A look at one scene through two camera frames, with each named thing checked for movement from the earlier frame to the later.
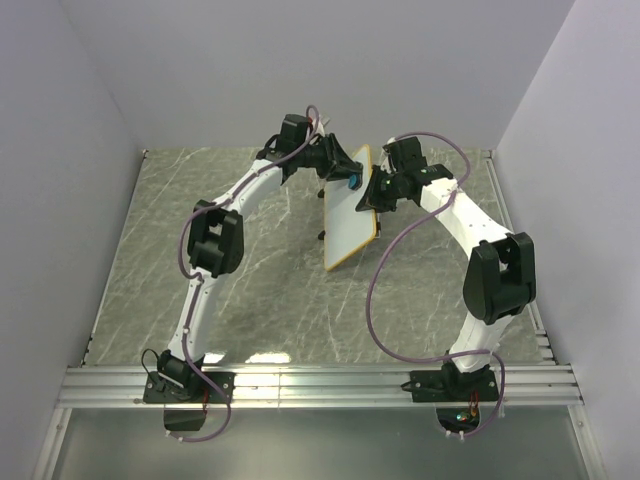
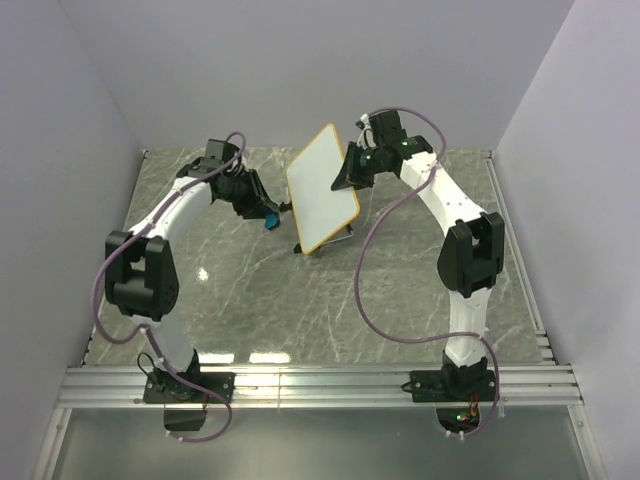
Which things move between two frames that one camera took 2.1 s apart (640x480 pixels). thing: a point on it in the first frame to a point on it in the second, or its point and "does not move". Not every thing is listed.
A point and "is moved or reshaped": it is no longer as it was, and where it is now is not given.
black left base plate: x=189 y=387 does not move
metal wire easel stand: x=321 y=235 to x=298 y=248
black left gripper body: x=321 y=158 to x=245 y=193
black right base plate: x=452 y=386 does not move
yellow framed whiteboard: x=345 y=228 to x=320 y=211
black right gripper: x=369 y=199 to x=349 y=178
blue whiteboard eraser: x=353 y=182 is moved or reshaped
